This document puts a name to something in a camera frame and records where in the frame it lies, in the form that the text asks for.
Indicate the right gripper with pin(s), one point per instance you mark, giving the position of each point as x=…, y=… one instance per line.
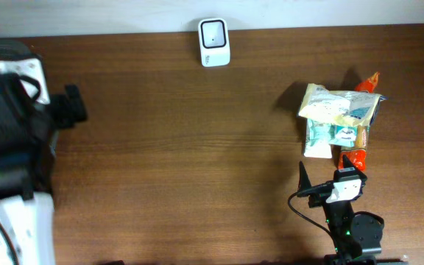
x=318, y=199

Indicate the white tube with tan cap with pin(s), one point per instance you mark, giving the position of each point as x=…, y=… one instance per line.
x=318, y=150

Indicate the orange spaghetti packet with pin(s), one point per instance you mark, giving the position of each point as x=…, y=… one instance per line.
x=358, y=153

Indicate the small teal tissue pack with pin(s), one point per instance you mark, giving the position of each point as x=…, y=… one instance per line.
x=343, y=136

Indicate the teal wipes packet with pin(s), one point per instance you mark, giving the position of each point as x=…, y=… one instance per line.
x=318, y=133

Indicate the cream snack bag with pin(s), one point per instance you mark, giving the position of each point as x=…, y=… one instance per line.
x=341, y=108

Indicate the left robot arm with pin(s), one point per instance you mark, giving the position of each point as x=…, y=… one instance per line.
x=31, y=119

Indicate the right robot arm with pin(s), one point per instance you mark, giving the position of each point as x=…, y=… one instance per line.
x=356, y=236

